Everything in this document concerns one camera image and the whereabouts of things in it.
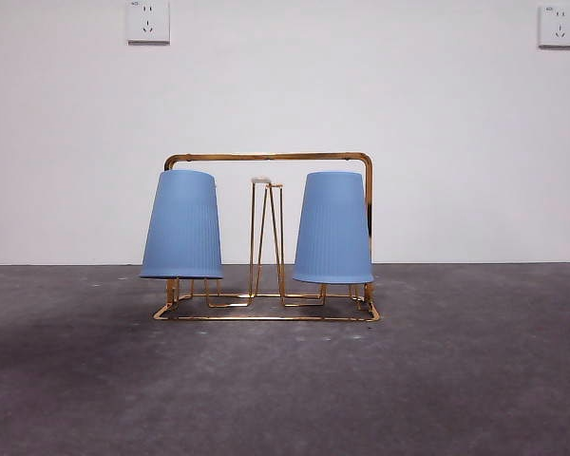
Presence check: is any blue ribbed plastic cup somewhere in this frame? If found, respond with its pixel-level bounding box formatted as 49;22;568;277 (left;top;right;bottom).
292;171;374;285
138;170;224;280

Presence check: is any gold wire cup rack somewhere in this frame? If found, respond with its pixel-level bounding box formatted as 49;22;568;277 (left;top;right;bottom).
152;151;384;323

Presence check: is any white wall socket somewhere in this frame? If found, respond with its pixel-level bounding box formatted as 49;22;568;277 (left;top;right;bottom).
537;4;570;49
126;0;171;47

